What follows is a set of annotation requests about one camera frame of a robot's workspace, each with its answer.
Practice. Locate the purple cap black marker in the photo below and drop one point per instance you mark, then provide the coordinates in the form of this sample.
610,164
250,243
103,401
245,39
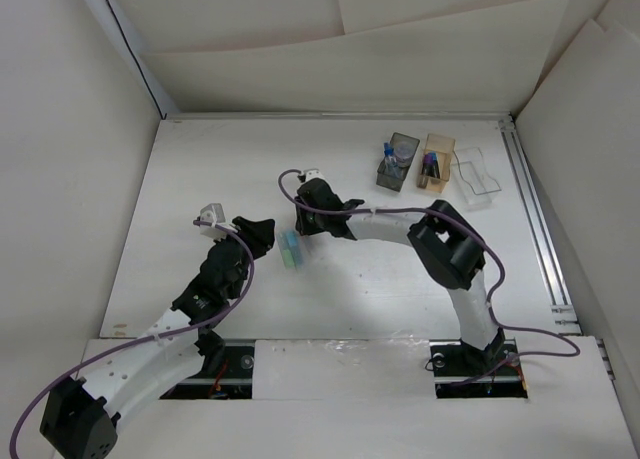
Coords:
427,165

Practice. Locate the orange transparent container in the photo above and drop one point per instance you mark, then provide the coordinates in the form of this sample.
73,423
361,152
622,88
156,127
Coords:
444,147

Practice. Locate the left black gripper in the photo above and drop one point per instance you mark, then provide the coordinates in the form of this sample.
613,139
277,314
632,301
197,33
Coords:
257,233

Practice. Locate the clear transparent container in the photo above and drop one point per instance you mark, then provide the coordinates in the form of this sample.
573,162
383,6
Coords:
477,186

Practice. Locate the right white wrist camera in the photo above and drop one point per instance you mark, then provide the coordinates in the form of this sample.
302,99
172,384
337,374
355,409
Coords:
310,174

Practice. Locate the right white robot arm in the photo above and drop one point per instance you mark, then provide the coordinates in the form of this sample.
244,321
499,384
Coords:
448,247

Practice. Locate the aluminium rail right side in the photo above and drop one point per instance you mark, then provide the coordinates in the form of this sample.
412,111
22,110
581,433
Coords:
568,327

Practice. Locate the blue cap glue bottle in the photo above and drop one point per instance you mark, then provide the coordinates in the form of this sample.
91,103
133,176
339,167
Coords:
391,165

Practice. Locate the dark grey transparent container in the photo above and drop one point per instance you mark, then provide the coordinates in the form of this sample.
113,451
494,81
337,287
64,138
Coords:
389,182

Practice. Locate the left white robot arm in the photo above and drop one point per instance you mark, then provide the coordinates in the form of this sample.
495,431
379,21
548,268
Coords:
84,414

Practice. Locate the blue pastel highlighter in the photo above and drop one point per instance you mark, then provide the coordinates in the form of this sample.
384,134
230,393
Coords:
295,248

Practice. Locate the green pastel highlighter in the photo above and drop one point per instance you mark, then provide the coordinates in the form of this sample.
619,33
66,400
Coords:
285,251

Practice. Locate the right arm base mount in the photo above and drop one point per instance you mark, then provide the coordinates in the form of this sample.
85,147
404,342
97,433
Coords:
461,374

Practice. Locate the clear tape dispenser roll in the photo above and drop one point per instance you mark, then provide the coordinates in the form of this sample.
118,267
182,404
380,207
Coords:
404,151

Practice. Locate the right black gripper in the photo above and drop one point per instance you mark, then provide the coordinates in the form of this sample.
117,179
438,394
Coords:
304,224

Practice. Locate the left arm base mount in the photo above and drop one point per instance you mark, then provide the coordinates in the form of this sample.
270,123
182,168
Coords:
232,380

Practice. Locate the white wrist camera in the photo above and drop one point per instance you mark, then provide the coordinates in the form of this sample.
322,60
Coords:
310,174
211,216

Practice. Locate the blue cap black marker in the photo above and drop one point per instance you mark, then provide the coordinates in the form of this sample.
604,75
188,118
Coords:
435,171

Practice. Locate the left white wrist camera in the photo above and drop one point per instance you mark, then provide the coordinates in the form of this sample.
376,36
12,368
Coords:
211,216

